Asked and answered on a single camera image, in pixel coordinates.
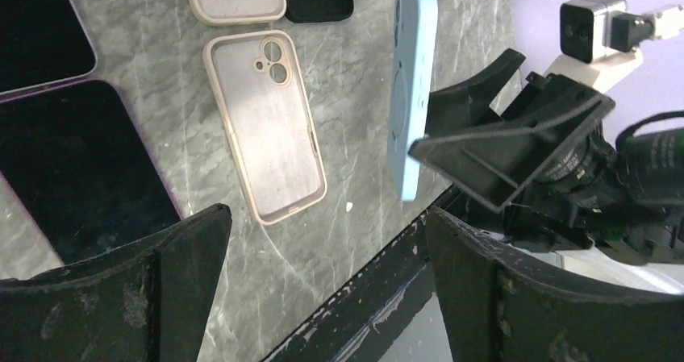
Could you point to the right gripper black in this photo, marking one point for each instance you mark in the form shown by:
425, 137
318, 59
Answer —
537, 166

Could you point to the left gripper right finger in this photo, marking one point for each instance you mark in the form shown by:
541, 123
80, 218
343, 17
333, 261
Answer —
500, 304

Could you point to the pale pink phone case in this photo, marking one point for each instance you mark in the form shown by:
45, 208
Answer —
260, 93

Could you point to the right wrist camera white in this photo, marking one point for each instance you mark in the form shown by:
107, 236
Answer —
600, 40

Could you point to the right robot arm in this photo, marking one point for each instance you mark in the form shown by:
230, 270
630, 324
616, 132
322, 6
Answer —
646, 225

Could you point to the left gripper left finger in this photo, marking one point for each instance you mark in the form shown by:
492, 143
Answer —
148, 300

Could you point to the black smartphone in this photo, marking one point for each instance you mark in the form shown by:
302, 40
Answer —
43, 42

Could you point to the phone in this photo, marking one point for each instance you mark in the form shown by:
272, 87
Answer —
415, 27
76, 161

